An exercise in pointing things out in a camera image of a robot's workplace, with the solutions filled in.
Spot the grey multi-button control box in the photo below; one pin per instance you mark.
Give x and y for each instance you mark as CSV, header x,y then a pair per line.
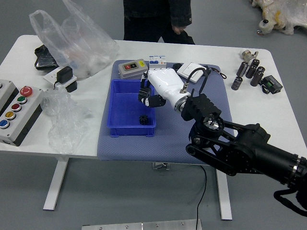
x,y
18,115

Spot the white table leg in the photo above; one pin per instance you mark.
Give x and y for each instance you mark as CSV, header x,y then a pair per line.
x,y
224,194
56,184

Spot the white flat plate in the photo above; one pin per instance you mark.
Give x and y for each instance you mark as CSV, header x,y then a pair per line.
x,y
49,77

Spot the black cylindrical capacitor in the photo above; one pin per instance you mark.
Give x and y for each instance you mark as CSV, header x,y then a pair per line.
x,y
251,71
261,71
242,69
237,83
256,79
254,63

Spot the crumpled clear plastic wrap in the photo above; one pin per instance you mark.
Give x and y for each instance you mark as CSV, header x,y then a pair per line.
x,y
62,119

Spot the person's hand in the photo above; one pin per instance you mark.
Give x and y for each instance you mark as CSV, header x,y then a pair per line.
x,y
178,29

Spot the black power adapter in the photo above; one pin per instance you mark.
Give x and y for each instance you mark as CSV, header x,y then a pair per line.
x,y
63,74

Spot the blue-grey fabric mat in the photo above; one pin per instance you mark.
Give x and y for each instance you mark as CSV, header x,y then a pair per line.
x,y
144,148

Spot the blue plastic box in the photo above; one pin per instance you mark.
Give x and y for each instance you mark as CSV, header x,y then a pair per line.
x,y
120,112

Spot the small black block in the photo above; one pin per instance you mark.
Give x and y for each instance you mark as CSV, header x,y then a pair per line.
x,y
71,86

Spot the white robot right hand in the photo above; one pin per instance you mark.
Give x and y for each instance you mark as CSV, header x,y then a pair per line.
x,y
168,82

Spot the small black gear nut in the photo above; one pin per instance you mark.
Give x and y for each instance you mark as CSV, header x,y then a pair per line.
x,y
144,120

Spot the white wall switch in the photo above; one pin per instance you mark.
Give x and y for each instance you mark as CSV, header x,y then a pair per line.
x,y
188,69

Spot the metal bracket under table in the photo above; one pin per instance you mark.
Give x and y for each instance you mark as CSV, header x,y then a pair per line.
x,y
161,166

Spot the white foam-wrapped object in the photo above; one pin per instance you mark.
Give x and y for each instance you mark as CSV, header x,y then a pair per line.
x,y
280,14

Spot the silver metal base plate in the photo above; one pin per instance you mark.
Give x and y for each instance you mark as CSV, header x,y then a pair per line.
x,y
141,225

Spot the black module with green terminal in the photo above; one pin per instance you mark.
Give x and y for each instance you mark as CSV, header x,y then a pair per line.
x,y
272,83

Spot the person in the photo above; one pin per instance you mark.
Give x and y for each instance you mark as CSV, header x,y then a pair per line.
x,y
144,21

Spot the white circuit breaker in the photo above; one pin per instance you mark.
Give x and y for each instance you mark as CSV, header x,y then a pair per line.
x,y
157,62

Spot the large clear plastic bag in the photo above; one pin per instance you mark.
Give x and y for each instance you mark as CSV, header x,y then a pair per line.
x,y
79,48

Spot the person's forearm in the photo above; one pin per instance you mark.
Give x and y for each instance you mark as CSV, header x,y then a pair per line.
x,y
180,13

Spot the silver metal fitting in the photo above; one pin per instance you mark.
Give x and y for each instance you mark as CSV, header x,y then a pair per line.
x,y
248,55

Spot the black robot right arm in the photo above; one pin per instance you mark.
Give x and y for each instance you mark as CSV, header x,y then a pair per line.
x,y
251,148

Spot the grey push-button switch box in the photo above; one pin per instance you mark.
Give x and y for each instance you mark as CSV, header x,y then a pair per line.
x,y
132,69

